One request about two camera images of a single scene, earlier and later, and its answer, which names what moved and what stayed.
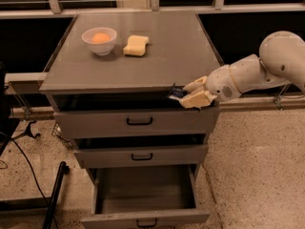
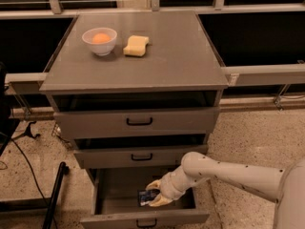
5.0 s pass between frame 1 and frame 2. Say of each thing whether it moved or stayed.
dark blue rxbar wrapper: moved
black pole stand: stayed
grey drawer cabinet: stayed
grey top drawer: stayed
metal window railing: stayed
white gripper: moved
